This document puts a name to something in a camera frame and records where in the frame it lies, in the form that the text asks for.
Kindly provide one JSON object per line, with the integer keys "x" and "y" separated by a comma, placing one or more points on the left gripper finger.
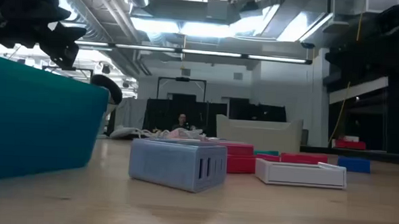
{"x": 65, "y": 43}
{"x": 55, "y": 12}

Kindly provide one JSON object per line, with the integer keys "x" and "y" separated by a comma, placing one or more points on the teal plastic tray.
{"x": 34, "y": 118}

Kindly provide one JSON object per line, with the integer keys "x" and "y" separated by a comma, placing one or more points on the pale blue wall charger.
{"x": 170, "y": 164}

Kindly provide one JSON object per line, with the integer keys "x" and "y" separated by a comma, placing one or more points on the white digital clock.
{"x": 301, "y": 175}

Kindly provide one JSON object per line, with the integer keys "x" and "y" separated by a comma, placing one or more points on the dark blue digital clock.
{"x": 354, "y": 165}

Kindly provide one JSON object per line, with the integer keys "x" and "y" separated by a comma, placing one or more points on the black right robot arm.
{"x": 391, "y": 39}

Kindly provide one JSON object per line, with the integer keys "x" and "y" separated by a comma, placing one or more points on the black partition screen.
{"x": 162, "y": 113}

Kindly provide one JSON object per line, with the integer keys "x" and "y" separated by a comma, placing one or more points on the person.
{"x": 183, "y": 119}

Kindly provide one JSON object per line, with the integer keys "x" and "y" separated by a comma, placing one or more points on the ceiling light bar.
{"x": 209, "y": 53}

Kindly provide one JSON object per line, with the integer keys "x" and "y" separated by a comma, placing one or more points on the grey plastic bin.
{"x": 259, "y": 133}

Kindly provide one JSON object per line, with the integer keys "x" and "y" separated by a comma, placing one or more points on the red storage box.
{"x": 350, "y": 145}

